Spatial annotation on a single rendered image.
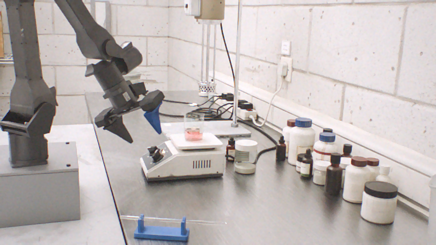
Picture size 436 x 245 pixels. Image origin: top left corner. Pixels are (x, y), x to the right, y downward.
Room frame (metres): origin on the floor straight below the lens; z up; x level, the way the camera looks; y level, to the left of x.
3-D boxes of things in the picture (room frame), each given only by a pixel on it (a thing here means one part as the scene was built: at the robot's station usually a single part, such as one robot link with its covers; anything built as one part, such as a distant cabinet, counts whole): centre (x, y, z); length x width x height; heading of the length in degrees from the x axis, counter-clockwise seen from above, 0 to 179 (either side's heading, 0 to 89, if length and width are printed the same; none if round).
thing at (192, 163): (1.15, 0.09, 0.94); 0.22 x 0.13 x 0.08; 107
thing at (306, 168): (1.14, -0.23, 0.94); 0.03 x 0.03 x 0.08
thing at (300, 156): (1.19, -0.23, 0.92); 0.04 x 0.04 x 0.04
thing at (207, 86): (1.60, 0.06, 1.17); 0.07 x 0.07 x 0.25
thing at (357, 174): (1.00, -0.32, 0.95); 0.06 x 0.06 x 0.10
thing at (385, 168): (1.00, -0.38, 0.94); 0.03 x 0.03 x 0.09
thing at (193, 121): (1.15, 0.07, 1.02); 0.06 x 0.05 x 0.08; 85
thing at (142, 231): (0.79, 0.10, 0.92); 0.10 x 0.03 x 0.04; 87
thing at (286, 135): (1.33, -0.21, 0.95); 0.06 x 0.06 x 0.11
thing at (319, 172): (1.10, -0.26, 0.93); 0.05 x 0.05 x 0.05
